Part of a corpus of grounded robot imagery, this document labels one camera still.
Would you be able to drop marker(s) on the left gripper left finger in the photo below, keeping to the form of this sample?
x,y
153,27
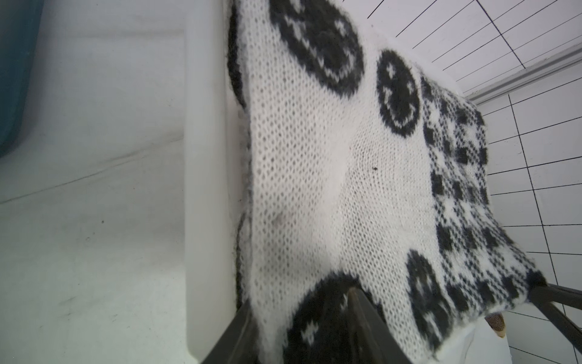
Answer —
x,y
238,344

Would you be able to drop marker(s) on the smiley face white scarf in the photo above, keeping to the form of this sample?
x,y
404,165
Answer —
x,y
363,173

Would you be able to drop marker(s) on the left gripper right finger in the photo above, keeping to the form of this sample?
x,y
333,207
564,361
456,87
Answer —
x,y
370,339

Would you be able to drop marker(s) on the brown plaid scarf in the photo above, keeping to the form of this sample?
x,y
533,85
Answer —
x,y
497,323

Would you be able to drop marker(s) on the white plastic basket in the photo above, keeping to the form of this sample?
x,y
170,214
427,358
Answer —
x,y
217,160

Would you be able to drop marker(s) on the teal tray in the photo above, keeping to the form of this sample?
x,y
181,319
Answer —
x,y
20,23

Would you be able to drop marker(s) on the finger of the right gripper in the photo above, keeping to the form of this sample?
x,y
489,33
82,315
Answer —
x,y
545,298

